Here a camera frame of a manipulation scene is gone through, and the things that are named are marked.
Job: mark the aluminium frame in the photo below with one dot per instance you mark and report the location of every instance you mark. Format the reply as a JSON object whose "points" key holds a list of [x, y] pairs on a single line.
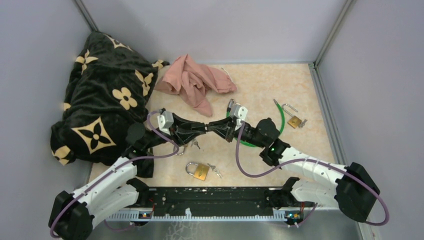
{"points": [[331, 126]]}

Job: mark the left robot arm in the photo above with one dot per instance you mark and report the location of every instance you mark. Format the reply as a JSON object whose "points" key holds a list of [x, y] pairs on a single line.
{"points": [[75, 214]]}

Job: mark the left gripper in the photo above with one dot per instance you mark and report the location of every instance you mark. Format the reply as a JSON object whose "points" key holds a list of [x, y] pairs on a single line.
{"points": [[186, 135]]}

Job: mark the brass padlock on cable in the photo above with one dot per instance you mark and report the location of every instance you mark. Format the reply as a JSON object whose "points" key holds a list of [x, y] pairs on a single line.
{"points": [[294, 121]]}

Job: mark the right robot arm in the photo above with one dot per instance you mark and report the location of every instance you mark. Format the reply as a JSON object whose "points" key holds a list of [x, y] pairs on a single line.
{"points": [[348, 187]]}

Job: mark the green cable lock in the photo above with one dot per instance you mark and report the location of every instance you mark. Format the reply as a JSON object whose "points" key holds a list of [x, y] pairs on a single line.
{"points": [[279, 107]]}

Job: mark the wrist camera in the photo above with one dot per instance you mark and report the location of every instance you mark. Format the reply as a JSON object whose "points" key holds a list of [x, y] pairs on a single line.
{"points": [[238, 114], [165, 121]]}

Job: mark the black floral blanket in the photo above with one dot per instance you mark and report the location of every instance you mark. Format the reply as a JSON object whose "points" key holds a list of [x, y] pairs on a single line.
{"points": [[109, 87]]}

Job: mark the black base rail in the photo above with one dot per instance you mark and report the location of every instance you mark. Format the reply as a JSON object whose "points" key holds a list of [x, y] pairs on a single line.
{"points": [[216, 201]]}

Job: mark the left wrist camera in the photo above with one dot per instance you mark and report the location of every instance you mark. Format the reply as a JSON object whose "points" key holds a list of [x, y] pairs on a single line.
{"points": [[165, 121]]}

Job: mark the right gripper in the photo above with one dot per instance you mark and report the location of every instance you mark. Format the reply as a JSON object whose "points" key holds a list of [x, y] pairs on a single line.
{"points": [[222, 122]]}

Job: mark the pink cloth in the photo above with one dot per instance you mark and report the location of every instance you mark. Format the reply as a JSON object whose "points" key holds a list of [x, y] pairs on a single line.
{"points": [[192, 81]]}

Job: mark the brass padlock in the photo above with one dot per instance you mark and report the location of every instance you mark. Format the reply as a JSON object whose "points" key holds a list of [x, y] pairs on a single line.
{"points": [[200, 171], [184, 148], [294, 121]]}

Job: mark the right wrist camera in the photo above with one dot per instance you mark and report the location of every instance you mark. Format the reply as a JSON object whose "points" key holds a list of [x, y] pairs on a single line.
{"points": [[238, 114]]}

